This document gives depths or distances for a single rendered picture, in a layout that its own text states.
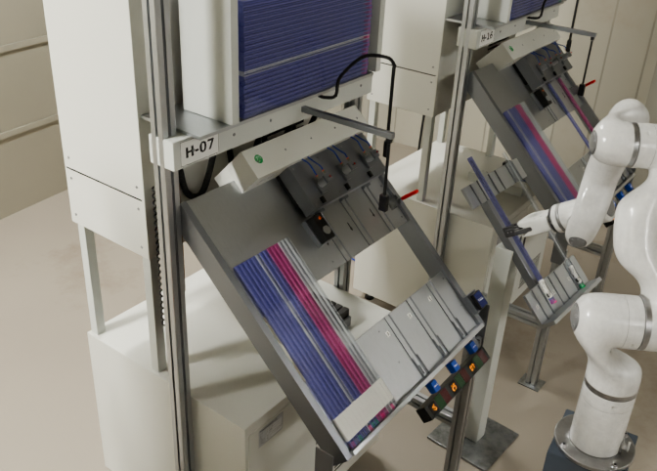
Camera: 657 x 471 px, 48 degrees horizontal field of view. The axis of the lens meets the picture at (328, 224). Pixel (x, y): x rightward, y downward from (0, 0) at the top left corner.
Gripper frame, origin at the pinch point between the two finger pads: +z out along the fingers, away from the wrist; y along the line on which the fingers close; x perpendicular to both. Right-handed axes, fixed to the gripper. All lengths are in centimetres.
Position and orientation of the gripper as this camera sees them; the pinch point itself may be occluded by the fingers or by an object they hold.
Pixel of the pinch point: (511, 230)
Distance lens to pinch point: 231.0
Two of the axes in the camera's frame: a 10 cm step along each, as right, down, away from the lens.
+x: 3.9, 9.2, 0.8
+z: -6.5, 2.2, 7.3
